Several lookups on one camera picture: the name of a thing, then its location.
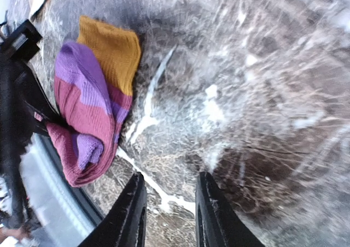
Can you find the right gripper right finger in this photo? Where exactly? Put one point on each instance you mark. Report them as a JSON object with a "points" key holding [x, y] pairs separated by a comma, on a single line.
{"points": [[216, 222]]}

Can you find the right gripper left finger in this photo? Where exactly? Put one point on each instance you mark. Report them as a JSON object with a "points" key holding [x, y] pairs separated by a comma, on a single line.
{"points": [[125, 224]]}

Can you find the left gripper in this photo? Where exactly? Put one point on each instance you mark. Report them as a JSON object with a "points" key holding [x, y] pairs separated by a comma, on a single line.
{"points": [[16, 130]]}

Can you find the magenta purple sock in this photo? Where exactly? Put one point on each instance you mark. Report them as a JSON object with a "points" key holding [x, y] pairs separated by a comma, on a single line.
{"points": [[93, 92]]}

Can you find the black front rail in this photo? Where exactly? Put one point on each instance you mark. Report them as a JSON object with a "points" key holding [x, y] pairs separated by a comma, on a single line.
{"points": [[85, 203]]}

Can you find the white cable duct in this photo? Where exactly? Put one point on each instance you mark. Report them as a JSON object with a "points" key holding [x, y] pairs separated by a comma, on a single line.
{"points": [[58, 213]]}

